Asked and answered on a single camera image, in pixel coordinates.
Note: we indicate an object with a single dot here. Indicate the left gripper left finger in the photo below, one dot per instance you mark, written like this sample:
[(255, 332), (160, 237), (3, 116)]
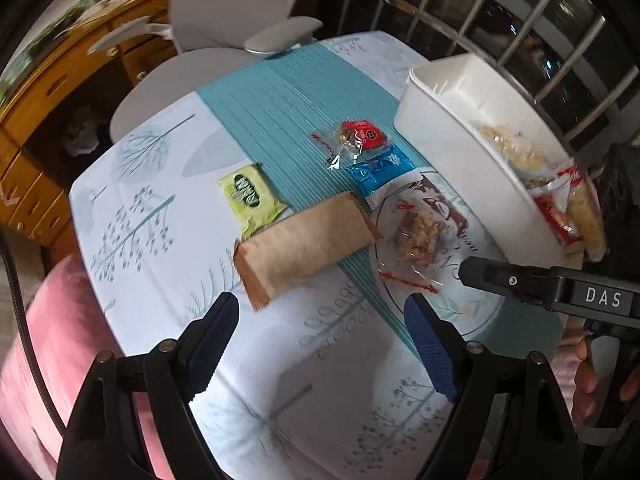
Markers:
[(204, 342)]

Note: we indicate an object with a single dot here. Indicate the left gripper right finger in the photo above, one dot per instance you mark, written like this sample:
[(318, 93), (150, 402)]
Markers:
[(432, 336)]

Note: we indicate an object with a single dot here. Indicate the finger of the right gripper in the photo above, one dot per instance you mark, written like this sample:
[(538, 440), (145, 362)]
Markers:
[(527, 284)]

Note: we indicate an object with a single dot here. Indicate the small clear cracker bag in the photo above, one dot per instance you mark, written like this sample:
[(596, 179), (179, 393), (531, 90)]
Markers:
[(587, 219)]

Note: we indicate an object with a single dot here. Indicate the red white cookies package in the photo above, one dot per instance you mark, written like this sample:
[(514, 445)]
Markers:
[(551, 192)]

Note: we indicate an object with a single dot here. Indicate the clear nut cluster packet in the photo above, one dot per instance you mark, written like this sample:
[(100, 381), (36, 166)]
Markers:
[(411, 243)]

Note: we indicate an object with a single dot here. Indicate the brown paper snack bag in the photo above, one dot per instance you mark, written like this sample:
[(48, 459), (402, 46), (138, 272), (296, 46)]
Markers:
[(284, 255)]

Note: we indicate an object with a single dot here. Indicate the clear pastry snack bag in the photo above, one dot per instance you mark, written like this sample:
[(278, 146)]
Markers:
[(516, 150)]

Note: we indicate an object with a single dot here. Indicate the green pineapple cake packet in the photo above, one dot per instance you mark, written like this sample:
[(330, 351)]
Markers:
[(252, 201)]

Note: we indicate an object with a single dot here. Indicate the blue white snack packet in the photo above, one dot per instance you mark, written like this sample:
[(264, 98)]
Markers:
[(374, 176)]

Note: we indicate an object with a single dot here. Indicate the small red snack packet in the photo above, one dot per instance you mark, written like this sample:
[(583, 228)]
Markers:
[(350, 142)]

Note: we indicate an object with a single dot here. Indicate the person right hand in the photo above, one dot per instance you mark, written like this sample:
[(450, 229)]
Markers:
[(584, 403)]

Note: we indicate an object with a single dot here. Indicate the white plastic storage bin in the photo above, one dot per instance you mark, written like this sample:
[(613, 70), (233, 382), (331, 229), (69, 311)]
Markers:
[(436, 113)]

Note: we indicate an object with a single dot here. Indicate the patterned blue white tablecloth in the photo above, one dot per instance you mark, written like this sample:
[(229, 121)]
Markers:
[(321, 188)]

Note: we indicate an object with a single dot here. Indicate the cat under desk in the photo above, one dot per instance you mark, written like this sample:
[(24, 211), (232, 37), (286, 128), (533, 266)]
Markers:
[(81, 136)]

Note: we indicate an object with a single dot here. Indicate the wooden desk with drawers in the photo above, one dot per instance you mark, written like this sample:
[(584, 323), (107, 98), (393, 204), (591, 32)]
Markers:
[(36, 170)]

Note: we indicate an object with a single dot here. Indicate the grey office chair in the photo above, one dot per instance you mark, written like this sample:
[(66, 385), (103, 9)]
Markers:
[(214, 38)]

